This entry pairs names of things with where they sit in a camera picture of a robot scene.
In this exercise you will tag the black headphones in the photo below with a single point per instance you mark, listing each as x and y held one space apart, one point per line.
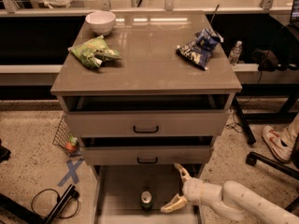
281 54

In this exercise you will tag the blue chip bag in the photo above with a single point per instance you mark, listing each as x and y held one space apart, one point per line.
199 51

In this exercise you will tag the wire mesh basket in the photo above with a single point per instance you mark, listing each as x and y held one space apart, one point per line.
65 140

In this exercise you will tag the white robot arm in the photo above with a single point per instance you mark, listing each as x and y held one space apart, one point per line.
231 200

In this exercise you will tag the grey open bottom drawer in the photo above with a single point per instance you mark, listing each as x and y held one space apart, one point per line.
119 196

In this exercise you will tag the black stand leg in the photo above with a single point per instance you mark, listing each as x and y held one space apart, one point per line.
29 216

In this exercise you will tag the green soda can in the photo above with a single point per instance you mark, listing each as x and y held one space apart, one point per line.
146 199

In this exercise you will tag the black office chair base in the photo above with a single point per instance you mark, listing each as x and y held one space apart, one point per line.
283 175

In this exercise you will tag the grey drawer cabinet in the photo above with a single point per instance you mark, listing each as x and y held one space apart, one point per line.
149 75

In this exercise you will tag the white ceramic bowl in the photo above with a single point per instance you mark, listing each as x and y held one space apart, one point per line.
101 22

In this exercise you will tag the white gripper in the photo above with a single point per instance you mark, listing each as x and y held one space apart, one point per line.
192 191

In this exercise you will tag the white red sneaker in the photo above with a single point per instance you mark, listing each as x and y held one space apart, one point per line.
272 138

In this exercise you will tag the black table leg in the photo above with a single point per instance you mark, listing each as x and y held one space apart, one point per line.
247 130

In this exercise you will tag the grey middle drawer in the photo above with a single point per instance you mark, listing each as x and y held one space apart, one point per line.
146 150

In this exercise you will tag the green chip bag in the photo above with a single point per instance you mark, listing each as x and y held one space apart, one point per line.
94 52

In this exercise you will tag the clear plastic water bottle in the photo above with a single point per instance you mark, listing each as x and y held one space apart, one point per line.
235 53

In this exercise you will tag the grey top drawer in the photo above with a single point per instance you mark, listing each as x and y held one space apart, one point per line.
146 123

